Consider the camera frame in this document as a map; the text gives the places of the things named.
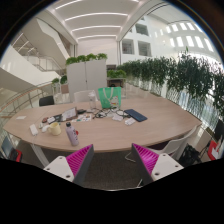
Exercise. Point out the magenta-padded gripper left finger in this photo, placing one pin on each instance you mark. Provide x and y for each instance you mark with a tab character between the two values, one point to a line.
63	166

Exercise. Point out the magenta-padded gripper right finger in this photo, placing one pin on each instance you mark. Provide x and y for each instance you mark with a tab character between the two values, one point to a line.
163	166

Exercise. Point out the lilac drink bottle black cap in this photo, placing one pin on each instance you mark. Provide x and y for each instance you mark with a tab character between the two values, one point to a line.
71	135

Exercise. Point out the white chair with metal legs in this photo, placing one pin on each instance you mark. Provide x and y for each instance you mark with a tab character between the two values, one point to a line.
175	145

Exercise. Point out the black backpack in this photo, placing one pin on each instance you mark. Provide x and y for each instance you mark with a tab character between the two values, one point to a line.
189	156

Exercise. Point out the pale yellow mug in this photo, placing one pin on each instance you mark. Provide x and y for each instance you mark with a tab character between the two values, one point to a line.
55	128

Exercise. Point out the white computer mouse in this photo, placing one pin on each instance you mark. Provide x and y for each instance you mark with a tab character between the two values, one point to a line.
44	128

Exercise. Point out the open book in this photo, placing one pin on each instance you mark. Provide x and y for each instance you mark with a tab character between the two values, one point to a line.
69	114

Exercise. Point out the black chair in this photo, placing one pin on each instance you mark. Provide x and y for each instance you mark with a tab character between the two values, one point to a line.
46	101

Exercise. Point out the clear shaker bottle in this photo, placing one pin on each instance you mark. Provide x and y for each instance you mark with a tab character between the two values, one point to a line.
92	100

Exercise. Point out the green tote bag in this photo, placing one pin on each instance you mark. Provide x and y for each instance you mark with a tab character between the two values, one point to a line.
109	97

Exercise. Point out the planter box with plants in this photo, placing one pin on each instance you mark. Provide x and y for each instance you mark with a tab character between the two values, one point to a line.
60	83

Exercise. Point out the white cabinet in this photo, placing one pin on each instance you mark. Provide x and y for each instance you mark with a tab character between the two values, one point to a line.
86	78

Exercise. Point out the row of green shrubs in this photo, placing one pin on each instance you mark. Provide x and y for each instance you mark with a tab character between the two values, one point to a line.
186	75

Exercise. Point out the green plants atop cabinet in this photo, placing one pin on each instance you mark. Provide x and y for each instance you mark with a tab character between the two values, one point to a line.
86	58

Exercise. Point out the ceiling light strips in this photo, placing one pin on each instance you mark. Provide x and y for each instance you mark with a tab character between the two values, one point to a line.
95	15

